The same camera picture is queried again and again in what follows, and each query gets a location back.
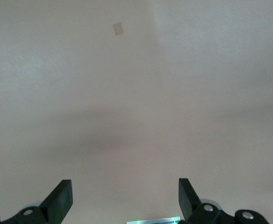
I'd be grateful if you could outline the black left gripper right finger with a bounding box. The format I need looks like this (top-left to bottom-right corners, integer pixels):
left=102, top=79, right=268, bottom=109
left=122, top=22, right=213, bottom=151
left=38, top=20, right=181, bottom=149
left=178, top=178, right=270, bottom=224

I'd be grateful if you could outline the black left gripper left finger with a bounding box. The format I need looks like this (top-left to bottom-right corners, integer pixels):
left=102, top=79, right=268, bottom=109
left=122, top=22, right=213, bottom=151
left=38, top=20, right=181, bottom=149
left=0, top=179, right=74, bottom=224

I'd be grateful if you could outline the small brown tape patch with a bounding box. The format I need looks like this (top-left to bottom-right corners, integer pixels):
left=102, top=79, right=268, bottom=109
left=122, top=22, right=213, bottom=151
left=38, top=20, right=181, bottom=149
left=112, top=22, right=125, bottom=36

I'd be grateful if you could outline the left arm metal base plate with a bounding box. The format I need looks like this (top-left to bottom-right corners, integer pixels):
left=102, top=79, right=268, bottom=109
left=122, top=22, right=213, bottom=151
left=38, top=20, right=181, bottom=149
left=126, top=217, right=182, bottom=224

